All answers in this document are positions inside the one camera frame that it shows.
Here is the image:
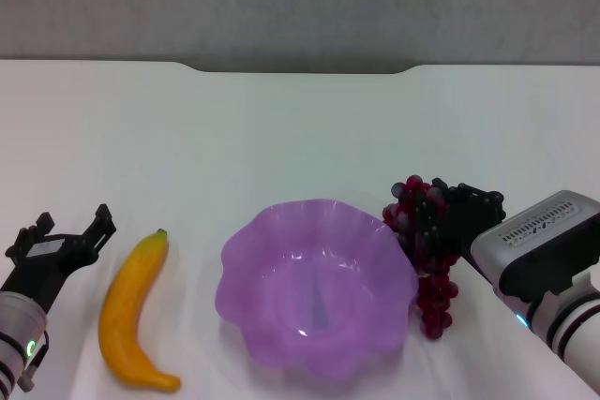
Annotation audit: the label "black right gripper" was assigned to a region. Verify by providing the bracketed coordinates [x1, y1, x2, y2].
[412, 177, 508, 275]

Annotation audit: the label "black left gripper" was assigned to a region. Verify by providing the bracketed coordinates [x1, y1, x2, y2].
[0, 203, 117, 315]

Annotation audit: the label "dark red grape bunch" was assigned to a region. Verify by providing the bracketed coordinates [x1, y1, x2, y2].
[382, 174, 459, 341]

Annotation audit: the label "yellow plastic banana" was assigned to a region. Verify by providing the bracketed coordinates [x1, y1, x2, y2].
[97, 228, 182, 393]

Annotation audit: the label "purple wavy plastic bowl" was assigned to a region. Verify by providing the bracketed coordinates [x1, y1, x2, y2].
[214, 198, 420, 383]

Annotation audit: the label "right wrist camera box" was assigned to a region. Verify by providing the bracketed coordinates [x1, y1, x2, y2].
[470, 189, 600, 304]

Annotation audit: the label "black cable with silver plug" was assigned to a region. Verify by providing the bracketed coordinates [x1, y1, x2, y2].
[17, 328, 51, 393]

